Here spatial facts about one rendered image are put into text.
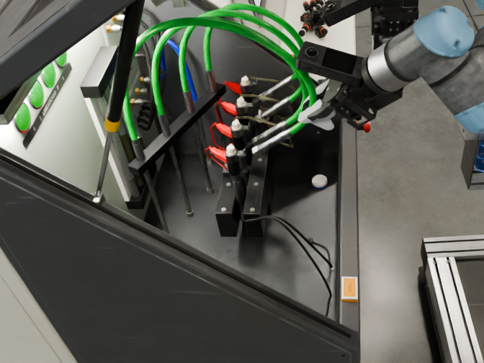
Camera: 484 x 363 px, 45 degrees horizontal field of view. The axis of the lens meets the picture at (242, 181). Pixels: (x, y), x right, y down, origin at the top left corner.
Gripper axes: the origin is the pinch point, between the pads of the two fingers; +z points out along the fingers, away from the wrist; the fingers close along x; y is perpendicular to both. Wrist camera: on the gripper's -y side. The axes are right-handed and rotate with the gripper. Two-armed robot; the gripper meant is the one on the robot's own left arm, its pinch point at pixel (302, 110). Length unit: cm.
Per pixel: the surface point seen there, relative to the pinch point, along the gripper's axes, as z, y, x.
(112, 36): 30.2, -35.7, 11.6
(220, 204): 28.6, 2.0, -11.7
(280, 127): 12.9, 2.5, 3.4
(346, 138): 21.3, 23.7, 17.5
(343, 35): 33, 20, 58
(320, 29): 35, 13, 56
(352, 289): 5.2, 24.9, -24.7
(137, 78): 43, -25, 14
